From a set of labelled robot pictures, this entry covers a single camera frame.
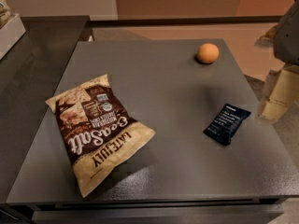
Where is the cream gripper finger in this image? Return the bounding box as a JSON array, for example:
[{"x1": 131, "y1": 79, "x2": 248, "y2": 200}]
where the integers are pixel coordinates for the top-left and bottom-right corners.
[{"x1": 260, "y1": 65, "x2": 299, "y2": 120}]

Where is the orange fruit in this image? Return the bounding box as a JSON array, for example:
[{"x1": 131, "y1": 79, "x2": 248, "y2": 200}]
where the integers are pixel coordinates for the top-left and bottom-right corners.
[{"x1": 197, "y1": 43, "x2": 220, "y2": 64}]

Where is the brown Late July chip bag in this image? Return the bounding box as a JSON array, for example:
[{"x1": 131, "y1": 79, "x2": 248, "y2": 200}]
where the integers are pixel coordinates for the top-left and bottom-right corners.
[{"x1": 46, "y1": 75, "x2": 155, "y2": 197}]

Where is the dark blue snack bar wrapper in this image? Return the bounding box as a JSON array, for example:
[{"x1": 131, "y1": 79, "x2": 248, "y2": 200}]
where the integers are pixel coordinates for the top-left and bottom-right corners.
[{"x1": 203, "y1": 104, "x2": 251, "y2": 146}]

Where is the dark side counter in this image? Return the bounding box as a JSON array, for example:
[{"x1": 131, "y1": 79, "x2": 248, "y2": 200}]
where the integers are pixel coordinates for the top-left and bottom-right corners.
[{"x1": 0, "y1": 16, "x2": 89, "y2": 204}]

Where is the white box on counter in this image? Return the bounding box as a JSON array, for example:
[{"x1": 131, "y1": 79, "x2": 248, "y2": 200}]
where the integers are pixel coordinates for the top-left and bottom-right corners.
[{"x1": 0, "y1": 14, "x2": 26, "y2": 60}]

